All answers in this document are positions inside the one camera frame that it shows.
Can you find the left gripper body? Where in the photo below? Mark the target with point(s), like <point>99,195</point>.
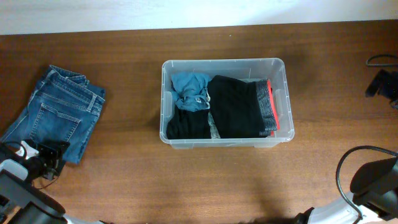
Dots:
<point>51,156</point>

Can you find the dark blue jeans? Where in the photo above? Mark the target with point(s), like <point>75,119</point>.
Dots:
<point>64,106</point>

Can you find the black garment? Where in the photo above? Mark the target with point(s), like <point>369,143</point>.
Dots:
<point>188,125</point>

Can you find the black shorts with red waistband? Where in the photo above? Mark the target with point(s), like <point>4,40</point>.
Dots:
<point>242,109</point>

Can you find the small blue garment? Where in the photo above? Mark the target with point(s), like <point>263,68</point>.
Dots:
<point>190,91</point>

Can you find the light blue jeans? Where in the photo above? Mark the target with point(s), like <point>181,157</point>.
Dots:
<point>213,129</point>

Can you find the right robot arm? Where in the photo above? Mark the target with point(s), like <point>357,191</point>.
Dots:
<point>372,196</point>

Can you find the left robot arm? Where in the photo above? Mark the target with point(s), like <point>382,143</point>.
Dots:
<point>22,163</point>

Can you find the clear plastic storage bin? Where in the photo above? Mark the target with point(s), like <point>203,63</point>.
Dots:
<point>247,70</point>

